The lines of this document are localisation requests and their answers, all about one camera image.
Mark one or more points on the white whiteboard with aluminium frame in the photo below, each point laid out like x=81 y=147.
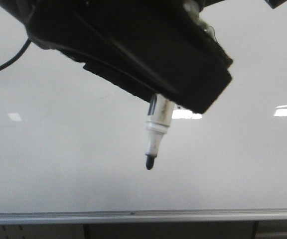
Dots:
x=72 y=145

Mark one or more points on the white marker with black tip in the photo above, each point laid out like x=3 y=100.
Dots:
x=158 y=121

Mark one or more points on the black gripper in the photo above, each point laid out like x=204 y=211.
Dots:
x=145 y=47

